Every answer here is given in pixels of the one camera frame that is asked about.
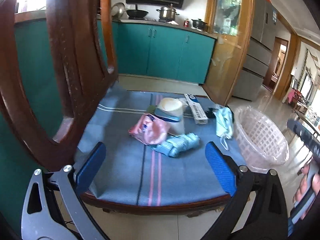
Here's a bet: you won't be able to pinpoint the white paper cup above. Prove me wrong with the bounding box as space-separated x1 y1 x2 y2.
155 98 185 135

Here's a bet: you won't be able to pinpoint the steel pot lid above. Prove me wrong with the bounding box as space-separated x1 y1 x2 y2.
111 2 126 20

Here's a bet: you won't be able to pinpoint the teal kitchen cabinets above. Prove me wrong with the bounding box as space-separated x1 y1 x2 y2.
0 18 217 230

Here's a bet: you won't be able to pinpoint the red bottle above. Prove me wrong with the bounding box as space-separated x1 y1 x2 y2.
183 18 189 28

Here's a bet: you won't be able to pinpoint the stainless steel stock pot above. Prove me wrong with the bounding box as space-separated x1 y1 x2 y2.
156 4 179 22

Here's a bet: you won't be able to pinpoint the grey refrigerator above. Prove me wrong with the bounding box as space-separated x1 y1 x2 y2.
232 0 277 101

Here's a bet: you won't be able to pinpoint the dark wooden chair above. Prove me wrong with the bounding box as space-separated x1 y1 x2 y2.
0 0 232 217

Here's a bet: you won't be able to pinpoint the black wok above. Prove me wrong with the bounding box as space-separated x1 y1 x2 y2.
126 4 149 20

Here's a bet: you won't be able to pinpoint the black casserole pot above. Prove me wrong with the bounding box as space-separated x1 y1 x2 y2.
192 19 208 31

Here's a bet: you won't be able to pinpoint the right hand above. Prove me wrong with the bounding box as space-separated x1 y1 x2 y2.
290 161 319 224

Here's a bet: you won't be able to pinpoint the wooden glass sliding door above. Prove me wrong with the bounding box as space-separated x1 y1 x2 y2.
203 0 254 105

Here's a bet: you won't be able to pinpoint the white lattice waste basket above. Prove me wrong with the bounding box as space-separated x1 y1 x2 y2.
233 106 290 173

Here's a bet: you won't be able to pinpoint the small pink snack wrapper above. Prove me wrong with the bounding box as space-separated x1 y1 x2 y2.
129 113 170 145

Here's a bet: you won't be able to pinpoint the blue cleaning cloth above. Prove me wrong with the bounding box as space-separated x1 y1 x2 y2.
149 133 200 158

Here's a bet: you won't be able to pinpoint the blue striped seat cloth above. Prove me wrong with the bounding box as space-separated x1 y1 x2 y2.
75 84 245 207

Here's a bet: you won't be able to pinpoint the white toothpaste box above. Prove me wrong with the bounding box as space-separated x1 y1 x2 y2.
184 94 208 125

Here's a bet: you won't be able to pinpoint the light blue face mask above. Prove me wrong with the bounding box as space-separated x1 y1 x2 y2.
213 103 234 151

